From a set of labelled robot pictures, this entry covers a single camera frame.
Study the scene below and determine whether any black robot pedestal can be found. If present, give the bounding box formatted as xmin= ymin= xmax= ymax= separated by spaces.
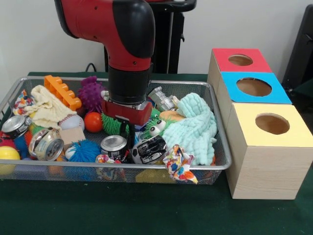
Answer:
xmin=102 ymin=0 xmax=198 ymax=74

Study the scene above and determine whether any black flat panel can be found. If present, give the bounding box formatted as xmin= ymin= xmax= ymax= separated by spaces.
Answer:
xmin=281 ymin=4 xmax=313 ymax=85

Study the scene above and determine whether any wooden box with three holes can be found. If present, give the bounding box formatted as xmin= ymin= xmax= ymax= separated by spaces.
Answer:
xmin=207 ymin=48 xmax=313 ymax=200

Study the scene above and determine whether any dark green table cloth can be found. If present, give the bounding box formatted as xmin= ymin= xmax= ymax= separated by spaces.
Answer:
xmin=0 ymin=71 xmax=313 ymax=235
xmin=291 ymin=79 xmax=313 ymax=98

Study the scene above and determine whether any shallow wire mesh bin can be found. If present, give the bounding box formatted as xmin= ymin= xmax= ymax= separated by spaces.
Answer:
xmin=0 ymin=76 xmax=232 ymax=186

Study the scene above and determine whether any red black drink can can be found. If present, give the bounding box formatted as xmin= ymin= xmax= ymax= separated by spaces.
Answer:
xmin=100 ymin=135 xmax=128 ymax=159

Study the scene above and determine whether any mint green cloth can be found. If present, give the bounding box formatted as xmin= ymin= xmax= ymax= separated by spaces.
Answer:
xmin=162 ymin=93 xmax=218 ymax=166

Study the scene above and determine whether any yellow ball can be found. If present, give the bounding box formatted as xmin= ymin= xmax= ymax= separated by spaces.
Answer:
xmin=0 ymin=146 xmax=22 ymax=175

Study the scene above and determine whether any purple spiky toy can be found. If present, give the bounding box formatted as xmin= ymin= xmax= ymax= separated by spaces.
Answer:
xmin=78 ymin=76 xmax=108 ymax=114

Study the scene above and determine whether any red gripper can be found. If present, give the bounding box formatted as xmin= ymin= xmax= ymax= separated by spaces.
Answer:
xmin=101 ymin=100 xmax=153 ymax=157

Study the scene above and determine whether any cream knitted cloth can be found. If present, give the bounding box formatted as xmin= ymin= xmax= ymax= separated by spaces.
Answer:
xmin=30 ymin=85 xmax=78 ymax=129

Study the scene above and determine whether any orange toy building block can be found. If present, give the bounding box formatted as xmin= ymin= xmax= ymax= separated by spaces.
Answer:
xmin=44 ymin=75 xmax=83 ymax=110

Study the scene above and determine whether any blue fuzzy toy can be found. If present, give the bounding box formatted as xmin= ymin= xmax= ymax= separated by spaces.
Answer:
xmin=65 ymin=140 xmax=102 ymax=163

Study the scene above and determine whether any colourful patterned cloth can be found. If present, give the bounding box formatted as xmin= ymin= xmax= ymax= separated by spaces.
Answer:
xmin=162 ymin=144 xmax=199 ymax=185

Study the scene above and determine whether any green fuzzy toy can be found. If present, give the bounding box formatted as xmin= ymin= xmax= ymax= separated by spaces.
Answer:
xmin=101 ymin=113 xmax=123 ymax=134

